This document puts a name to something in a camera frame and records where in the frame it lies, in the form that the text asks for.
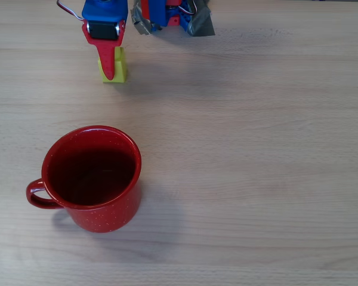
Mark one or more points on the blue red gripper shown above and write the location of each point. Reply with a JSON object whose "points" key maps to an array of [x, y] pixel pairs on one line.
{"points": [[103, 30]]}

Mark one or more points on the yellow green toy block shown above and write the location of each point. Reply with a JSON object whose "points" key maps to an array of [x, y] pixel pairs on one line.
{"points": [[120, 68]]}

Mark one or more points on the red enamel mug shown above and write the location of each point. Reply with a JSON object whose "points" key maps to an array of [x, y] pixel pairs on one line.
{"points": [[107, 214]]}

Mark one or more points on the grey duct tape piece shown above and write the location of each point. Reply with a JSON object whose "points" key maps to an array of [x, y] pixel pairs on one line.
{"points": [[138, 24], [203, 24]]}

